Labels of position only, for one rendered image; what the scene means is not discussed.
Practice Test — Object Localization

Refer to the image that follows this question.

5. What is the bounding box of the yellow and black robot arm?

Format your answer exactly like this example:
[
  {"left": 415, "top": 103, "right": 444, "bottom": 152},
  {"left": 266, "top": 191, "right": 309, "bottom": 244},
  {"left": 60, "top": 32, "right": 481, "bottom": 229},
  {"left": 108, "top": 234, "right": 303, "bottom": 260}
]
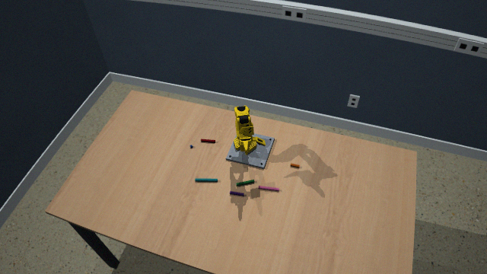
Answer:
[{"left": 234, "top": 106, "right": 257, "bottom": 152}]

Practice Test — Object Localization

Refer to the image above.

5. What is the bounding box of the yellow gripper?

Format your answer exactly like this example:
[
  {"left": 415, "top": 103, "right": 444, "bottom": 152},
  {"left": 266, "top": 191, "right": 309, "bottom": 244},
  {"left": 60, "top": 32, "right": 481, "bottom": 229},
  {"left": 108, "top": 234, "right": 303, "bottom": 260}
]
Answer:
[{"left": 238, "top": 133, "right": 266, "bottom": 155}]

